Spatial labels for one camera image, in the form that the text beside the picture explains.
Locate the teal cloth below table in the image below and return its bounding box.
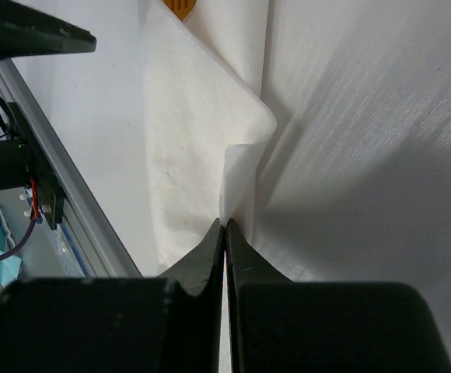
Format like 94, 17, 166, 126
0, 208, 22, 287

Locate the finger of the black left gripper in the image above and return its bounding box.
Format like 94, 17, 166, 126
0, 1, 96, 61

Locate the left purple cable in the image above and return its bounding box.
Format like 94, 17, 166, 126
0, 219, 37, 267

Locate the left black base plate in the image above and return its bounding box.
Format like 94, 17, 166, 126
7, 102, 65, 230

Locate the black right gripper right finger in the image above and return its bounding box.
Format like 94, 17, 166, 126
225, 220, 451, 372

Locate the orange plastic fork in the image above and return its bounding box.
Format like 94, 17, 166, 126
163, 0, 197, 21

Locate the white paper napkin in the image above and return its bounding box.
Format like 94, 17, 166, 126
140, 1, 277, 270

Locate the aluminium mounting rail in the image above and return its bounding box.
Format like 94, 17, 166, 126
0, 60, 141, 277

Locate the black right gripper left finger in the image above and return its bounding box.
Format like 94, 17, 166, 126
0, 221, 224, 372

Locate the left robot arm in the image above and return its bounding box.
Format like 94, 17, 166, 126
0, 1, 96, 190

